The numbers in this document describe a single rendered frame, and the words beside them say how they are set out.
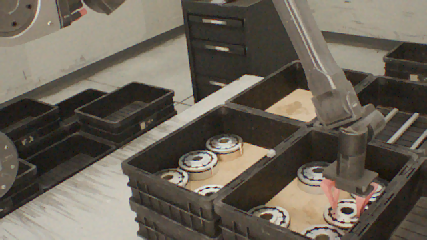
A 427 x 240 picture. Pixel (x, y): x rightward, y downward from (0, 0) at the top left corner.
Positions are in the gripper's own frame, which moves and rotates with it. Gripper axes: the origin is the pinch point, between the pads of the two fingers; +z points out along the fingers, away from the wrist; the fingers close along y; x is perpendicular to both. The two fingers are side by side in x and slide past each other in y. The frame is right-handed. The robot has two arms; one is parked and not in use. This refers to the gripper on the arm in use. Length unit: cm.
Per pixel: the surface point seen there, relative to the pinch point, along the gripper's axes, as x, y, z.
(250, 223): 20.1, 10.9, -3.5
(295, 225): 6.1, 9.3, 4.7
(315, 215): 0.6, 7.5, 4.3
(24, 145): -13, 168, 41
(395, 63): -160, 56, 22
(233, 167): -6.4, 36.9, 4.7
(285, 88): -51, 50, -1
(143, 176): 20.3, 42.3, -3.3
